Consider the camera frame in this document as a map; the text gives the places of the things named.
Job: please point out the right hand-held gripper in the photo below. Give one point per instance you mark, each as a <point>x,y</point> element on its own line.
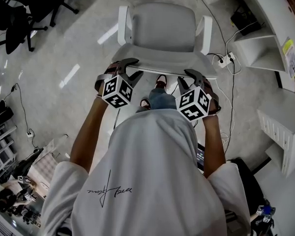
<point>193,104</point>

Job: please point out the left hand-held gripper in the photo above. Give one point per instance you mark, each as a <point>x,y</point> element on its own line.
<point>116,91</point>

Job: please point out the grey white office chair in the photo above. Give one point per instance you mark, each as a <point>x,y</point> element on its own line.
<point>162,26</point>

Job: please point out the person's left forearm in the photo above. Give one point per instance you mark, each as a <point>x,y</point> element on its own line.
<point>88,136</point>

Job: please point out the person's right forearm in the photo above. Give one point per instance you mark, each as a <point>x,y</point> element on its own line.
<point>214,146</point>

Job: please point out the white desk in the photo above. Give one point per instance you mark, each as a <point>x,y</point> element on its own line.
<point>273,11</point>

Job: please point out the person's left hand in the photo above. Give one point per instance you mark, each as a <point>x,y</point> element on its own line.
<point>111,70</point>

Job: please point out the person's right hand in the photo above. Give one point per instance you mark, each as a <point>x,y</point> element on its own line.
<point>214,99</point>

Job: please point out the person's red white shoe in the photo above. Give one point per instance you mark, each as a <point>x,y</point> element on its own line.
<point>145,103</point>
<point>161,81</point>

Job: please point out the person's blue jeans leg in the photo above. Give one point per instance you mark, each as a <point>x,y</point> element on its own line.
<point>161,98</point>

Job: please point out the dark screen device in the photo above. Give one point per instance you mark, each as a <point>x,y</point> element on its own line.
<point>200,157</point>

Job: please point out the black box device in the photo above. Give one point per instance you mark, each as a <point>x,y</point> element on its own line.
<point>245,22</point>

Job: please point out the white drawer cabinet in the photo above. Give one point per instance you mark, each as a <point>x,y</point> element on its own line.
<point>280,126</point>

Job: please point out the yellow green leaflet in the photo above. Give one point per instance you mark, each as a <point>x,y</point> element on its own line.
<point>290,58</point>

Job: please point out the person's white shirt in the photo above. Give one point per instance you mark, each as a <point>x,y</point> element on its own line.
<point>150,181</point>

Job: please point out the small white power strip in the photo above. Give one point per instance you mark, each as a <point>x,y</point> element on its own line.
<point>30,134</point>

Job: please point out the checked cloth bag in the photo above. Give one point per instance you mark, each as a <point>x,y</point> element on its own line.
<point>45,166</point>

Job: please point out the spare gripper with blue parts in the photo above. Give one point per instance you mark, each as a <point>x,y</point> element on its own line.
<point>264,214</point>

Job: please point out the white shelf rack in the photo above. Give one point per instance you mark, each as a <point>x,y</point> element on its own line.
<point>1,151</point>

